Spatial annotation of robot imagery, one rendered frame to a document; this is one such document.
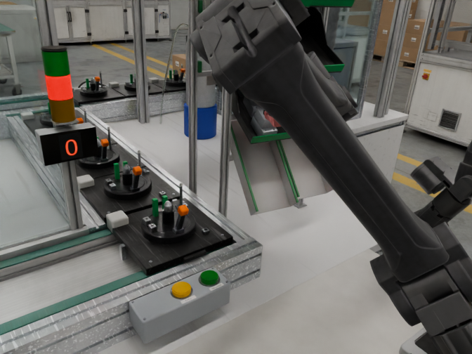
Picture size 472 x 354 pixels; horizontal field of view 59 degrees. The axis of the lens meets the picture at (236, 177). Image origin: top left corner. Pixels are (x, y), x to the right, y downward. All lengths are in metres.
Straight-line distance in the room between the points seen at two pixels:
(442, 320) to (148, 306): 0.56
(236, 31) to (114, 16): 9.89
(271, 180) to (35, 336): 0.68
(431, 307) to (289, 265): 0.68
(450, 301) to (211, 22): 0.39
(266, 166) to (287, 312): 0.41
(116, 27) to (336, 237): 9.31
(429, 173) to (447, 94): 3.96
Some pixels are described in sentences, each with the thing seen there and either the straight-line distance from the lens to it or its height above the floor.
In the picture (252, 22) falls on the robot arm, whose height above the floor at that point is 1.53.
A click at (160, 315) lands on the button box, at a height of 0.96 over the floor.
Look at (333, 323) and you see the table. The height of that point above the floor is 0.86.
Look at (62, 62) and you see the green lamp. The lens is 0.96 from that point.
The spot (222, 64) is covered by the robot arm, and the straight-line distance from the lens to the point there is 0.36.
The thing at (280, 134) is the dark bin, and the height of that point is 1.21.
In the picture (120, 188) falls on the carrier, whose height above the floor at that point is 0.99.
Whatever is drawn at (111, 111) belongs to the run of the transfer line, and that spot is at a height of 0.92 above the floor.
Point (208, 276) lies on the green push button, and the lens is 0.94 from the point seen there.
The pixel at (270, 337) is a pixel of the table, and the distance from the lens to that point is 0.98.
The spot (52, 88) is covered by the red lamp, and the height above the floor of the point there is 1.34.
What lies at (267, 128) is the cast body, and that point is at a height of 1.22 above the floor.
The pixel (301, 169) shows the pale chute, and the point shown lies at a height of 1.05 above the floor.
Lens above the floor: 1.57
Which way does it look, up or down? 26 degrees down
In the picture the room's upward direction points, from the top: 3 degrees clockwise
